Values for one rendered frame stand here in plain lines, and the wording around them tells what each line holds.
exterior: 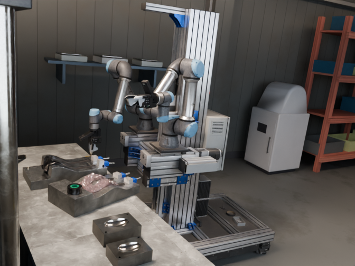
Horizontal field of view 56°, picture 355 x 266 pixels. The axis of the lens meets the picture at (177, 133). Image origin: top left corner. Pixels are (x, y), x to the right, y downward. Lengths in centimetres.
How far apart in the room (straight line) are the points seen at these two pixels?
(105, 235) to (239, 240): 159
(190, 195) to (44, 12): 275
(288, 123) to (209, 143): 262
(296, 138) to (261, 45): 160
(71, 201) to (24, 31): 281
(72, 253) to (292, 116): 417
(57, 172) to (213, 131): 124
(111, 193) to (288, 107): 363
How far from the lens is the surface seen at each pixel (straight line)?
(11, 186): 107
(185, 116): 230
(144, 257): 159
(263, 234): 318
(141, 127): 284
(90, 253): 167
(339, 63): 566
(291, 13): 612
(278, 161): 532
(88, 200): 197
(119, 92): 261
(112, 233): 169
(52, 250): 171
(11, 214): 111
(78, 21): 446
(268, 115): 520
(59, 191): 201
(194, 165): 242
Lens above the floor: 175
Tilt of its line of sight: 14 degrees down
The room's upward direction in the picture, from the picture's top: 6 degrees clockwise
